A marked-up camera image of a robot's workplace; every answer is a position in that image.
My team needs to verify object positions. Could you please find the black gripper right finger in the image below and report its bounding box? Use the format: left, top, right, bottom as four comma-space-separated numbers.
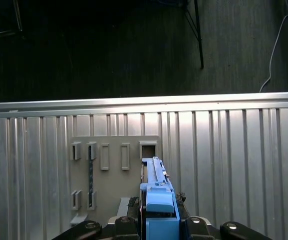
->
175, 191, 268, 240

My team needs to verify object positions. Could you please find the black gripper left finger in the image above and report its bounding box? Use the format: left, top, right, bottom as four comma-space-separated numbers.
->
50, 196, 141, 240

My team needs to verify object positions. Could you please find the hard disk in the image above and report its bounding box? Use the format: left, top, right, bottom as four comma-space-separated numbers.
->
139, 156, 182, 240

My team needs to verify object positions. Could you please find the grey parts rack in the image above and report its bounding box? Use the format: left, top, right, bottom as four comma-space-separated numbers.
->
69, 134, 166, 240

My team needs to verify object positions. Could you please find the blue RAM stick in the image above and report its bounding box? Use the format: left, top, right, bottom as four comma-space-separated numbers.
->
87, 146, 95, 201

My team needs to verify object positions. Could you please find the black metal leg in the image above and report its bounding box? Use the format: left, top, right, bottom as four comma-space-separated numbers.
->
183, 0, 205, 70

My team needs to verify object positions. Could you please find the white cable on floor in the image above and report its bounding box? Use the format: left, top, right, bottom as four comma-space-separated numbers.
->
259, 13, 288, 93

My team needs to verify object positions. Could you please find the dark metal frame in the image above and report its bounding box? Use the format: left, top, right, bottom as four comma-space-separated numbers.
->
0, 0, 24, 41

